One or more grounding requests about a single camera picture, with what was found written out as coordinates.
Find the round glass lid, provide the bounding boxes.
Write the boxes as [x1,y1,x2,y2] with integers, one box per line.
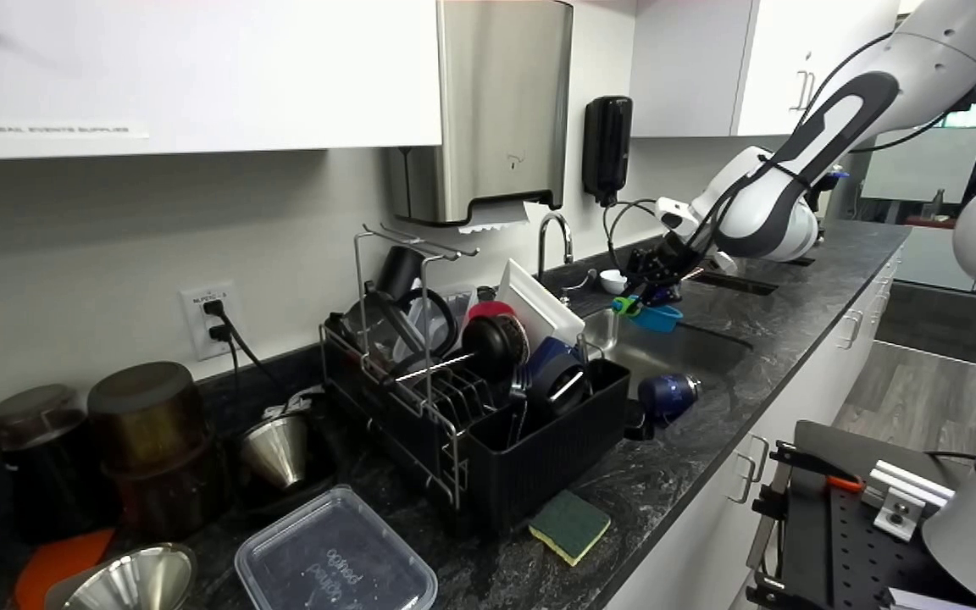
[395,284,461,357]

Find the chrome sink faucet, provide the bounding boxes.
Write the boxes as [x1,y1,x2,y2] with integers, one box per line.
[536,215,575,282]

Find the small white bowl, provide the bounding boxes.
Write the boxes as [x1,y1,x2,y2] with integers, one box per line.
[596,265,632,298]

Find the red dish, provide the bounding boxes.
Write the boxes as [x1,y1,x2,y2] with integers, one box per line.
[464,296,517,327]

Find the aluminium bracket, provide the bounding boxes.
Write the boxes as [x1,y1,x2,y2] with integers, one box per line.
[862,458,959,543]

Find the orange black clamp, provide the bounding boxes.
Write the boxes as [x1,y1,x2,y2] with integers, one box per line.
[765,440,872,503]

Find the black counter mat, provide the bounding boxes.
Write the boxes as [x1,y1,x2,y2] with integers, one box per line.
[690,267,783,298]

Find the black breadboard table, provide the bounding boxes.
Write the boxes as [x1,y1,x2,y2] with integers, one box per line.
[749,418,976,610]

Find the white board panel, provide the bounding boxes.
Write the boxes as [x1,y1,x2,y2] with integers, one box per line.
[858,123,976,206]

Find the stainless paper towel dispenser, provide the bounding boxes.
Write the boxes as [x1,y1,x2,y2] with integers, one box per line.
[399,0,575,229]

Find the steel cone dripper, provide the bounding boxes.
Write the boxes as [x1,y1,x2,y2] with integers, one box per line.
[240,406,314,496]

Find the orange mat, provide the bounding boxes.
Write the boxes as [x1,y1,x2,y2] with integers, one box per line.
[9,527,117,610]

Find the green yellow sponge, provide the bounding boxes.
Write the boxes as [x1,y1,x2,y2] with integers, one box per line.
[525,484,615,570]

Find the black mug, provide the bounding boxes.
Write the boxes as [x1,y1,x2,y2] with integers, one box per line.
[374,245,431,306]

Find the stainless steel sink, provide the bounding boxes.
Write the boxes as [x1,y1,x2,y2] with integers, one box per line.
[575,296,751,382]

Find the dark blue bowl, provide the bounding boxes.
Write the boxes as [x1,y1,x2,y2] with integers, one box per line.
[517,335,588,406]

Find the wide steel funnel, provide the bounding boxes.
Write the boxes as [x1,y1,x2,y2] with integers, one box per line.
[43,538,199,610]

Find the clear plastic food container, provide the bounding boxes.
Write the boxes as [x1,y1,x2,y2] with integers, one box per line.
[231,484,445,610]

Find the black dish rack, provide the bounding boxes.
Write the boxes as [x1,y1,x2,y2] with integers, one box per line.
[319,217,632,531]

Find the white upper cabinet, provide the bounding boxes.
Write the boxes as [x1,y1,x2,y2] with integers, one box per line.
[0,0,448,163]
[629,0,903,142]

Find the black wall soap dispenser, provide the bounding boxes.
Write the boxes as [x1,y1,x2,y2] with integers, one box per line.
[578,95,638,212]

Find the white wall outlet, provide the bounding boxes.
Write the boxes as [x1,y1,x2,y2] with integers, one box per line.
[179,282,244,367]

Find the large brown metal canister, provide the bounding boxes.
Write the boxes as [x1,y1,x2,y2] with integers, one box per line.
[86,359,221,538]

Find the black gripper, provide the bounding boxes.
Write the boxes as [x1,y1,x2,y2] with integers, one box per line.
[619,233,704,313]

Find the white base cabinet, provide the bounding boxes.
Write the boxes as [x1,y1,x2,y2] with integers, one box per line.
[604,258,903,610]

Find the black power plug cord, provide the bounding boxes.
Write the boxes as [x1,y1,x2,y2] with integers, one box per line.
[199,296,287,400]

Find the white reception desk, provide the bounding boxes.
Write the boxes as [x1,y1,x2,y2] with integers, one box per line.
[889,224,976,296]

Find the white cutting board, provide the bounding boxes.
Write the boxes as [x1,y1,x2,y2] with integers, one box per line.
[496,258,588,352]

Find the dark lidded canister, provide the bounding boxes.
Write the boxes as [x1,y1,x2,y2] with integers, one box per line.
[0,382,101,546]

